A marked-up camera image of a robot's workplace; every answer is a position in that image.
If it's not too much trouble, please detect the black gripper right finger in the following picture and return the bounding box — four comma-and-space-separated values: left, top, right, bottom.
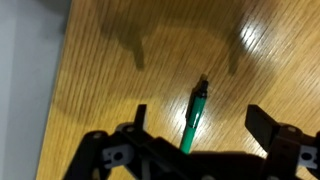
244, 104, 320, 180

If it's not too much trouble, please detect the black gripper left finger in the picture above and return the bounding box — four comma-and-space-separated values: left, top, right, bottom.
63, 104, 193, 180

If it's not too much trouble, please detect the green pen with black clip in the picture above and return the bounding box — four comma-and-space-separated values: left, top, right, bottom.
179, 78, 210, 155

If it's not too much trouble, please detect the wooden table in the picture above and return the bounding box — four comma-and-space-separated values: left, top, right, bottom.
34, 0, 320, 180

